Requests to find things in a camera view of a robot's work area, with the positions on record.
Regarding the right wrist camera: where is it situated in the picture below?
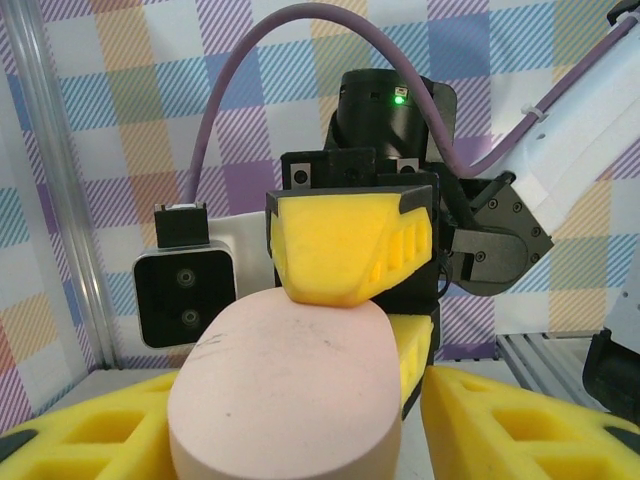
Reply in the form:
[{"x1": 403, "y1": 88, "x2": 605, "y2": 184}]
[{"x1": 132, "y1": 199, "x2": 275, "y2": 351}]

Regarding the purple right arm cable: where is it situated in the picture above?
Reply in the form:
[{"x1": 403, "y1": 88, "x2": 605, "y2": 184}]
[{"x1": 187, "y1": 2, "x2": 640, "y2": 209}]

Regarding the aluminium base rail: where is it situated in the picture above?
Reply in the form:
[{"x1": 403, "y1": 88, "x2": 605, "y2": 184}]
[{"x1": 494, "y1": 327, "x2": 609, "y2": 401}]

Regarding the aluminium frame post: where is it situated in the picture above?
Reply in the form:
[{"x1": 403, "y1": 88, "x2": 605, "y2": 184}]
[{"x1": 0, "y1": 0, "x2": 119, "y2": 374}]

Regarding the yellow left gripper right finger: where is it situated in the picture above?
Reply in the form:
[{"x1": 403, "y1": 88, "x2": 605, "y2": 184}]
[{"x1": 422, "y1": 365, "x2": 640, "y2": 480}]

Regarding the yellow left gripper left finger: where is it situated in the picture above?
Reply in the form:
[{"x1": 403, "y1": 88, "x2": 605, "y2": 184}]
[{"x1": 0, "y1": 369, "x2": 181, "y2": 480}]

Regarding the pink earbud charging case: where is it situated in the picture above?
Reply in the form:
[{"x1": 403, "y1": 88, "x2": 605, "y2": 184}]
[{"x1": 167, "y1": 287, "x2": 405, "y2": 480}]

